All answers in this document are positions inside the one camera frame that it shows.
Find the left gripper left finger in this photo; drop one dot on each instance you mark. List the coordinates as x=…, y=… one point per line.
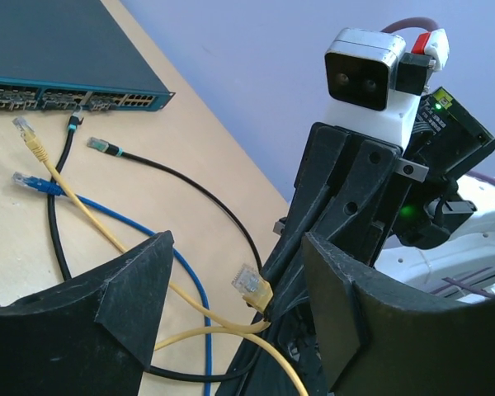
x=92, y=335

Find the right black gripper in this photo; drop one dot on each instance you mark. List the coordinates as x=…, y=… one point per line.
x=355, y=191

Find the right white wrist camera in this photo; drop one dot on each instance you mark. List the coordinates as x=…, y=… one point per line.
x=376, y=83

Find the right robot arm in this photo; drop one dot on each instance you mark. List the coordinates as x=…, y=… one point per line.
x=384, y=273

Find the large teal network switch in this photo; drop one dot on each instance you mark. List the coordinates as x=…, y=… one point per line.
x=69, y=55

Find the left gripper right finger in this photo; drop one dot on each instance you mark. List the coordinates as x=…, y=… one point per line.
x=377, y=336

